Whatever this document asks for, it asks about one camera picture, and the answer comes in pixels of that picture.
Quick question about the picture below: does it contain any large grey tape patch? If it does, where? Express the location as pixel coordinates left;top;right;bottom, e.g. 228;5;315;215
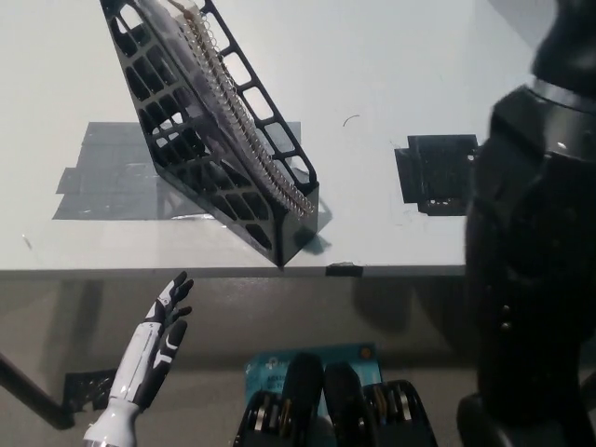
50;120;304;221

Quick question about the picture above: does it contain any black floor tape marker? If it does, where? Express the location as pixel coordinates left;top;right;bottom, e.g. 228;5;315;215
62;367;118;413

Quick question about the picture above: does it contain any black table leg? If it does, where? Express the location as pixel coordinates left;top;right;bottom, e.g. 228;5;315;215
0;351;76;432

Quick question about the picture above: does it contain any small black tape strip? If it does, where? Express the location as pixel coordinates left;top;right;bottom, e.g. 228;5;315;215
325;262;365;277

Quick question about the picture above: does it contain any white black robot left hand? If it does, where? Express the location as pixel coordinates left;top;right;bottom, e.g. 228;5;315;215
109;271;195;415

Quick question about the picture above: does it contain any purple spiral notebook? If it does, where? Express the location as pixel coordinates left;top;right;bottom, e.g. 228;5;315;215
134;0;315;218

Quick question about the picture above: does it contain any black lattice magazine stand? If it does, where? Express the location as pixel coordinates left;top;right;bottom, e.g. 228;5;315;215
99;0;322;270

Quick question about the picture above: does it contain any square black tape patch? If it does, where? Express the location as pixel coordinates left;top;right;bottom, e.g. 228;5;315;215
394;134;481;218

